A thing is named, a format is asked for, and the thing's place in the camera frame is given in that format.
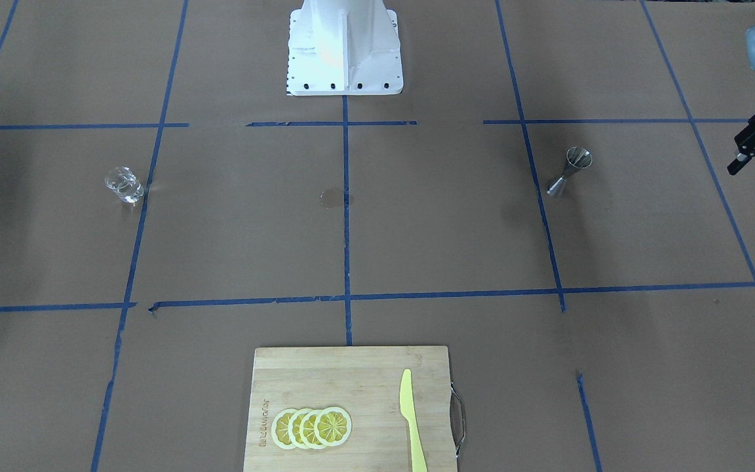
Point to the clear glass cup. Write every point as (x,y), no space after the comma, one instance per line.
(124,185)

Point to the steel jigger measuring cup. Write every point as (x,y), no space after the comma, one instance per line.
(575,160)

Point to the bamboo cutting board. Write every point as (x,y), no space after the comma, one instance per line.
(366,383)

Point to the yellow plastic knife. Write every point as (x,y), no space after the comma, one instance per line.
(408,412)

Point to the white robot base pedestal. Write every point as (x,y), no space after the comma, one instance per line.
(344,48)

